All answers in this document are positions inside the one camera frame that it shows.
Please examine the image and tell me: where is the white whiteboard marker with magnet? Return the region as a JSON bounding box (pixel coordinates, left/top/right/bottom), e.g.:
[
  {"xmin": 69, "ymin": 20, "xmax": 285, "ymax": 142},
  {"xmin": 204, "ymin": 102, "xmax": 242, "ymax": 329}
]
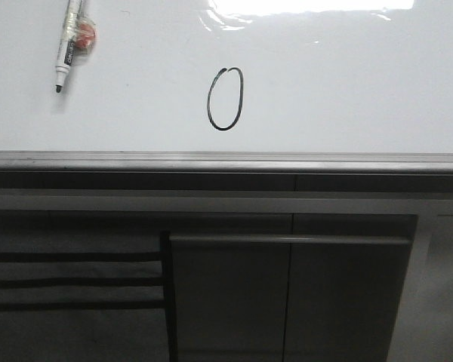
[{"xmin": 55, "ymin": 0, "xmax": 97, "ymax": 94}]

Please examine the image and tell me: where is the grey cabinet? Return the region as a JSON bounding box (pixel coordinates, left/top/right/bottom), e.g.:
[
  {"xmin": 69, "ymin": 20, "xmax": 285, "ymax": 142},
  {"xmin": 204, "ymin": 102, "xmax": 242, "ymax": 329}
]
[{"xmin": 0, "ymin": 171, "xmax": 453, "ymax": 361}]

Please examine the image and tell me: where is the white whiteboard with aluminium frame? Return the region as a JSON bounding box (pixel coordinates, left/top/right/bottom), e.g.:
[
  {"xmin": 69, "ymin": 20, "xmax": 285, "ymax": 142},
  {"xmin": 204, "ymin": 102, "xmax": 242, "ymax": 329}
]
[{"xmin": 0, "ymin": 1, "xmax": 453, "ymax": 173}]

